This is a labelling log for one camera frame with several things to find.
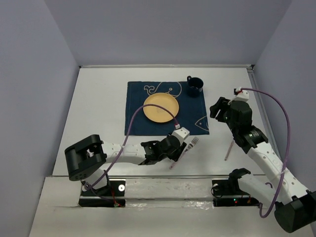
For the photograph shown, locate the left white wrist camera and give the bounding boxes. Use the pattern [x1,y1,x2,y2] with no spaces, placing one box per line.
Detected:
[171,127,190,145]

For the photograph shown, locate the navy whale placemat cloth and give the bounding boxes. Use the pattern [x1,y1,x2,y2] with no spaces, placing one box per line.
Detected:
[124,81,209,136]

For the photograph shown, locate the fork with pink handle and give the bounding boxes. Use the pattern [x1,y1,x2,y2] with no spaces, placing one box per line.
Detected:
[169,137,199,169]

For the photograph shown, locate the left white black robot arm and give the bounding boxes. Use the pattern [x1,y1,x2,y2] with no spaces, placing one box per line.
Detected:
[65,129,189,195]

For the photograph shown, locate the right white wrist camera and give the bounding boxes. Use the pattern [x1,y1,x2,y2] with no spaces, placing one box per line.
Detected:
[228,87,249,105]

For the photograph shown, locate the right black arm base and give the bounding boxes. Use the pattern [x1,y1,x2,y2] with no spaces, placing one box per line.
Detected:
[210,179,259,207]

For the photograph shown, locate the yellow round plate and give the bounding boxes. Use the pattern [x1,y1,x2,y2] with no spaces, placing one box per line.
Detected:
[143,92,180,123]

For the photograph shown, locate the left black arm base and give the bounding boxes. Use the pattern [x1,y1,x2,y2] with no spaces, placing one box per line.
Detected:
[79,179,126,208]

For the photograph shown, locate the knife with pink handle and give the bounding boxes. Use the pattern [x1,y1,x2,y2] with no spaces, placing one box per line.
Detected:
[224,140,235,161]

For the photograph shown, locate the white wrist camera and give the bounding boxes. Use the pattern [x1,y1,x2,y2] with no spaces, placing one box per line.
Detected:
[228,87,249,105]
[171,127,190,145]

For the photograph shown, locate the aluminium table edge rail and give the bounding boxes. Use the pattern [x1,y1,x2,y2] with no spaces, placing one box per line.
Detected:
[79,64,253,70]

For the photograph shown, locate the dark blue mug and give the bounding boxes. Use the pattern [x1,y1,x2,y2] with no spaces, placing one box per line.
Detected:
[187,76,204,97]

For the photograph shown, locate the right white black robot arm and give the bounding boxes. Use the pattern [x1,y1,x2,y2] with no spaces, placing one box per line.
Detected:
[210,97,316,233]

